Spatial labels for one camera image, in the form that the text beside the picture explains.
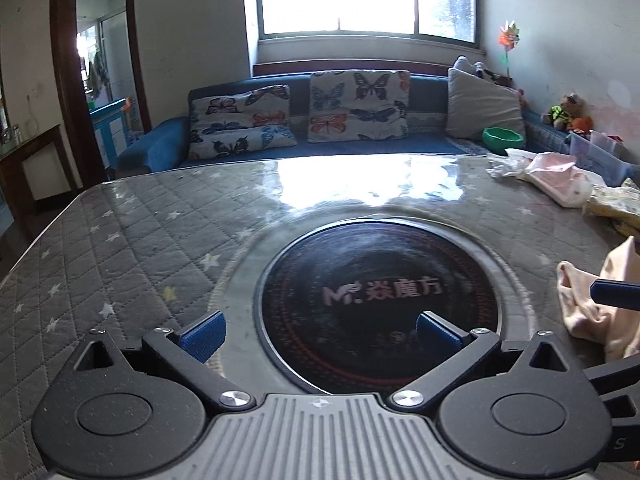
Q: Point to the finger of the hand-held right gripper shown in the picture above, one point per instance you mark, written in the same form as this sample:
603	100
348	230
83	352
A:
620	372
615	294

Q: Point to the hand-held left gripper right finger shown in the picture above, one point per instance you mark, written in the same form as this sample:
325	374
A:
439	334

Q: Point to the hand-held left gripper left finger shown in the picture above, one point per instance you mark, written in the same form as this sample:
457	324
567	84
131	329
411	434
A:
202	336

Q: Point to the cream sweatshirt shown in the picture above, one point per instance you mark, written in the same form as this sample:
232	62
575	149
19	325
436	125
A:
585	305

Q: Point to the yellow floral blanket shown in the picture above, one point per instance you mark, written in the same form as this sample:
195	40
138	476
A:
615	205

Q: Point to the round black induction cooker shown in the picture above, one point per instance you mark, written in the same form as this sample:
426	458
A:
350	260

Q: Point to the pink garment in clear bag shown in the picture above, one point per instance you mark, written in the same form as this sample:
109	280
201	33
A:
562	180

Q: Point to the clear plastic storage box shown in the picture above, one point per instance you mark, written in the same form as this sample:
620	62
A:
597	152

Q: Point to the white plastic bag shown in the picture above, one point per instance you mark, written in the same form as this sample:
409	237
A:
505	165

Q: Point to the orange toy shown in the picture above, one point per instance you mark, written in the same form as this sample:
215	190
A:
581	124

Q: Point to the teddy bear in green vest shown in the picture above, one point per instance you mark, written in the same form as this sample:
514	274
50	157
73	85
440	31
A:
562	110

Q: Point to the green plastic bowl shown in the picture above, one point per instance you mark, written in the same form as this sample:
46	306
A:
502	138

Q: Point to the blue sofa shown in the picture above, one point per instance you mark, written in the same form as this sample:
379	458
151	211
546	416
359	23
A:
165	140

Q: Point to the long butterfly print cushion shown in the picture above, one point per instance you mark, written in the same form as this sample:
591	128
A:
240	125

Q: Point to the blue crib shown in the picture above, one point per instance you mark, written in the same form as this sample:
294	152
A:
107	130

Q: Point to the plain grey cushion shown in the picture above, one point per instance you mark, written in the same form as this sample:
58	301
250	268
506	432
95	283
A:
480	105

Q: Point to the dark wooden cabinet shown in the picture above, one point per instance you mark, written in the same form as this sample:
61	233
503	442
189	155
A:
30	170

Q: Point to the square butterfly print cushion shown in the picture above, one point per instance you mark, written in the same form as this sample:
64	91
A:
357	107

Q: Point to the black and white plush toy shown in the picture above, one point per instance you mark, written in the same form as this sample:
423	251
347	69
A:
470	66

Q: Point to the colourful pinwheel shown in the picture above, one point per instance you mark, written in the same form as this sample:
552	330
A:
509	40

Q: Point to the dark wooden door frame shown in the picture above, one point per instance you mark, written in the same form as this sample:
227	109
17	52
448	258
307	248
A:
62	60

